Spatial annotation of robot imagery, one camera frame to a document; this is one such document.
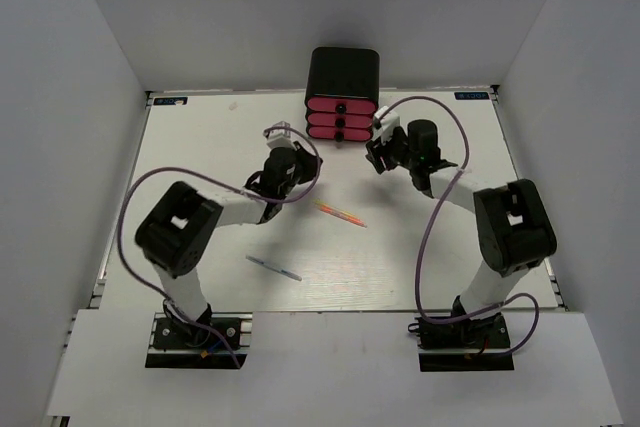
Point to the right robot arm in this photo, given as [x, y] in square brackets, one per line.
[514, 232]

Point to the blue thin pen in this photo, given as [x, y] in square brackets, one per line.
[274, 268]

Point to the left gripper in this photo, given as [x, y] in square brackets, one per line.
[309, 162]

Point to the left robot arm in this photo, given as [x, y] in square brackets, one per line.
[174, 236]

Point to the orange highlighter pen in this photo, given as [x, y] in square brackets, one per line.
[351, 219]

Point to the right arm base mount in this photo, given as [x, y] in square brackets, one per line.
[467, 346]

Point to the blue table label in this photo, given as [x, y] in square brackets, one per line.
[471, 95]
[169, 101]

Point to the pink top drawer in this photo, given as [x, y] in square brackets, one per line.
[354, 106]

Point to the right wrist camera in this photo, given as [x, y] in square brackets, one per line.
[384, 123]

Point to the left blue table label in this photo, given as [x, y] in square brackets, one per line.
[169, 101]

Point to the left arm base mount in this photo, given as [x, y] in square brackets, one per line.
[174, 344]

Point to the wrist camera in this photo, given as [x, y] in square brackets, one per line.
[279, 136]
[384, 123]

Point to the right blue table label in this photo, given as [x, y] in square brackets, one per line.
[471, 95]

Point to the yellow highlighter pen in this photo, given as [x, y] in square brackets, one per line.
[323, 206]

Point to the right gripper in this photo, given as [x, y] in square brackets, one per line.
[381, 148]

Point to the black drawer cabinet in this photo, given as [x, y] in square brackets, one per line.
[344, 72]

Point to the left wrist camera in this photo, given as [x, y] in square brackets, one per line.
[279, 136]

